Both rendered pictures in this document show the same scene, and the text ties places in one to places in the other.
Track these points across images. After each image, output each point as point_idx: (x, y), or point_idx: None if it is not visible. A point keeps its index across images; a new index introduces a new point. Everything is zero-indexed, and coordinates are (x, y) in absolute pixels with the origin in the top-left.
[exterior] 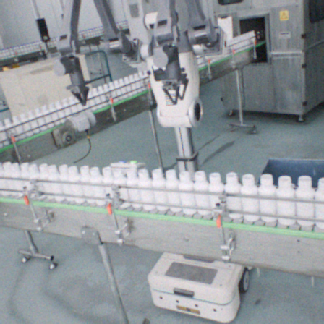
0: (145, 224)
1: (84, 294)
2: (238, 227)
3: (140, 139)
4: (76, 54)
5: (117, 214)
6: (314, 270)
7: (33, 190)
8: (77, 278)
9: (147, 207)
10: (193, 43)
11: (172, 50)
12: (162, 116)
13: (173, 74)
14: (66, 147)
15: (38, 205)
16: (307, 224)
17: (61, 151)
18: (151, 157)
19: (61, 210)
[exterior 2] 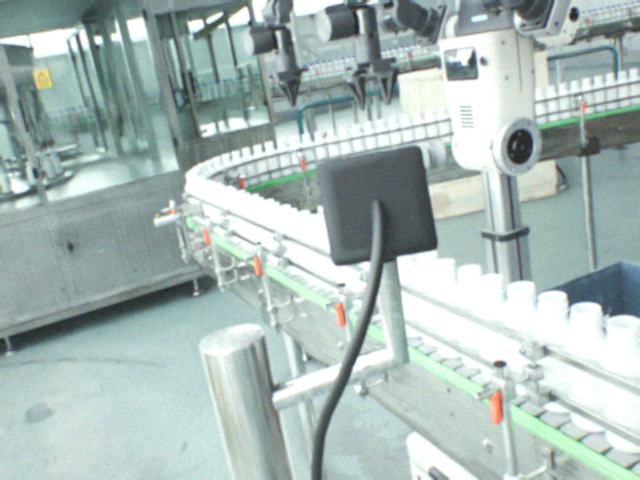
0: (305, 307)
1: (339, 433)
2: (384, 340)
3: (611, 222)
4: (279, 23)
5: (282, 282)
6: (474, 461)
7: (220, 225)
8: (346, 408)
9: (310, 280)
10: (481, 10)
11: (358, 15)
12: (457, 147)
13: (359, 55)
14: (477, 213)
15: (228, 249)
16: (469, 363)
17: (465, 217)
18: (607, 256)
19: (244, 263)
